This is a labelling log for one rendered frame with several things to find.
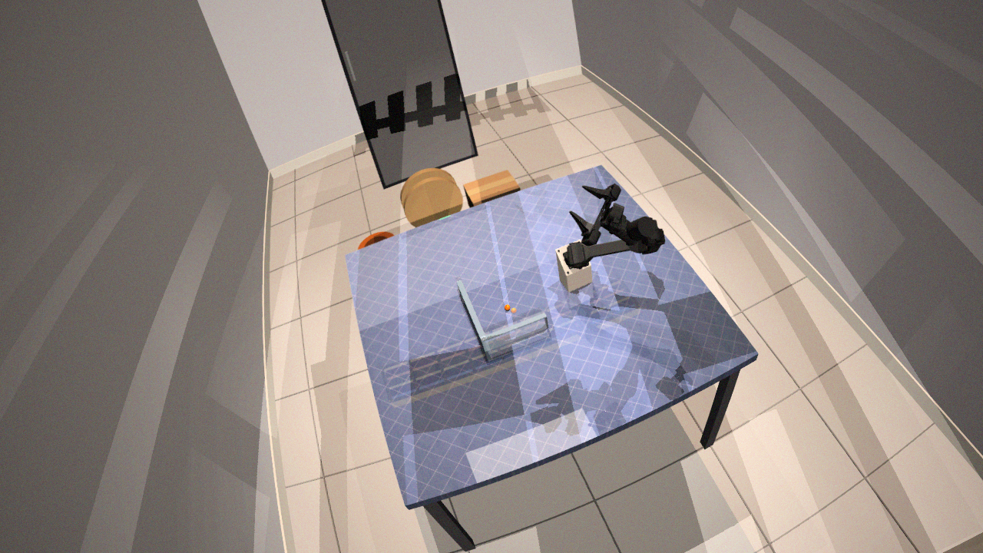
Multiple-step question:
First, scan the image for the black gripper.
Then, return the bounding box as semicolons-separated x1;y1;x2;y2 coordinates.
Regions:
570;184;627;247

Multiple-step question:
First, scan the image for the clear l-shaped low wall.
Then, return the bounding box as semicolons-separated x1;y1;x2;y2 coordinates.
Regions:
475;317;548;352

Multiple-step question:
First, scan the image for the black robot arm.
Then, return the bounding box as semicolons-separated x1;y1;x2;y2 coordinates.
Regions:
563;203;665;269

